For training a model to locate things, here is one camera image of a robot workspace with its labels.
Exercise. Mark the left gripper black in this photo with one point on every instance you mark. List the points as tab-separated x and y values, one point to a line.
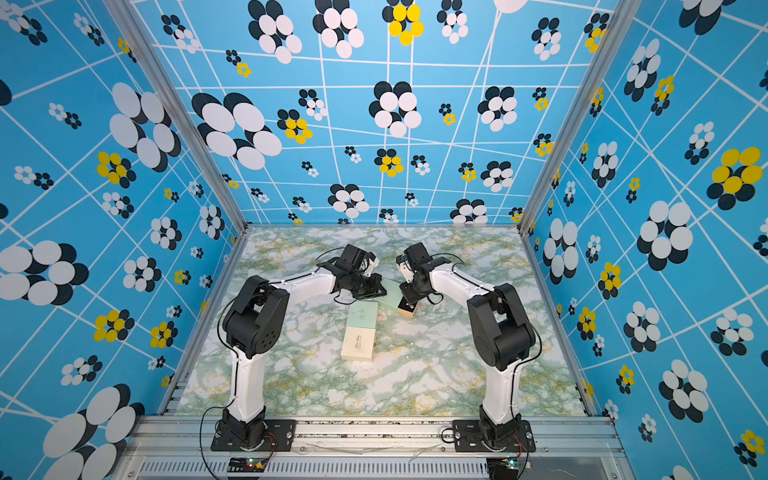
375	291

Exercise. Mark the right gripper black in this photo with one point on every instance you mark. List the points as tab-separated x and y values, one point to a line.
409	297

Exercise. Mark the mint jewelry box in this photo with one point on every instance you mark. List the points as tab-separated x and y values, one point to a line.
393	300
363	314

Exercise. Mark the cream drawer jewelry box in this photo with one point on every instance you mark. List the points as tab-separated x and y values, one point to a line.
358	344

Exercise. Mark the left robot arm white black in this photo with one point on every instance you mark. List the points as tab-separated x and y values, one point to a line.
254	322

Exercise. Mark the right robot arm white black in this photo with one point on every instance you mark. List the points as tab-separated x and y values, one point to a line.
500	328

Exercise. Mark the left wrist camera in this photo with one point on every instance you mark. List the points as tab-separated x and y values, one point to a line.
355	259

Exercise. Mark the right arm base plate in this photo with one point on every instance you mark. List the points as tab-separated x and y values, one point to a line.
476	436

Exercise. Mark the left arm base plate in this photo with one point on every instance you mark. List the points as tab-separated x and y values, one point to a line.
264	436

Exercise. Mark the aluminium front rail frame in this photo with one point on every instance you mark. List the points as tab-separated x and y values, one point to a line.
178	447

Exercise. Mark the right aluminium corner post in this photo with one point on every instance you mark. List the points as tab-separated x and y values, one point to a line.
621	20

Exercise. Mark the aluminium corner post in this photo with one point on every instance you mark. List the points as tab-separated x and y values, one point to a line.
621	20
127	20

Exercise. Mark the left aluminium corner post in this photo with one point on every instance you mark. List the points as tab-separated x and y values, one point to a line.
127	20

